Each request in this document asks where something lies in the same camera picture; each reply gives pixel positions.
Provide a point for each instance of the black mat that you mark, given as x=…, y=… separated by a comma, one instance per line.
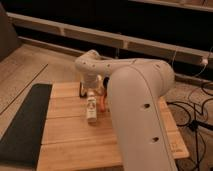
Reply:
x=21, y=142

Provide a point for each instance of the small white bottle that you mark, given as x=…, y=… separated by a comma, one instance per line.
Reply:
x=91, y=107

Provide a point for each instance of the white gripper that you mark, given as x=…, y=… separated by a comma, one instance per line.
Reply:
x=88, y=82

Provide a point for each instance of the white shelf rail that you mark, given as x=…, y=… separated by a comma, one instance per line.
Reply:
x=139, y=45

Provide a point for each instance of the wooden board table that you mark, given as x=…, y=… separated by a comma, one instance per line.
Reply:
x=69, y=143

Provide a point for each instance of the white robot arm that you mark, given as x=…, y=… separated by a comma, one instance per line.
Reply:
x=133, y=91

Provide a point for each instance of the white wall plug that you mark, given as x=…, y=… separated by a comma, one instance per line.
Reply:
x=204, y=62

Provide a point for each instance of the orange carrot toy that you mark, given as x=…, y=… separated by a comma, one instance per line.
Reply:
x=102, y=103

